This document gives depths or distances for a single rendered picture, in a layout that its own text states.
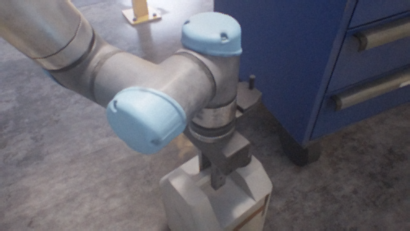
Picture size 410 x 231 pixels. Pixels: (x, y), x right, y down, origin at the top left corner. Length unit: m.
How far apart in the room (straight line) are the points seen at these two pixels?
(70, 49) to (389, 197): 0.81
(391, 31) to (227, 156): 0.36
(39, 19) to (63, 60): 0.05
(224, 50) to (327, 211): 0.58
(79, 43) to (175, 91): 0.12
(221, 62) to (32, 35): 0.20
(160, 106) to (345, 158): 0.74
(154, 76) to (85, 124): 0.75
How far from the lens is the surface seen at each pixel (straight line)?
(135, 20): 1.56
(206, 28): 0.38
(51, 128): 1.10
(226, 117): 0.45
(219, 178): 0.58
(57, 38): 0.36
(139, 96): 0.32
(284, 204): 0.84
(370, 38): 0.61
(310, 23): 0.61
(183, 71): 0.35
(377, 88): 0.74
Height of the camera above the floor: 0.72
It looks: 45 degrees down
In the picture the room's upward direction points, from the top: 2 degrees counter-clockwise
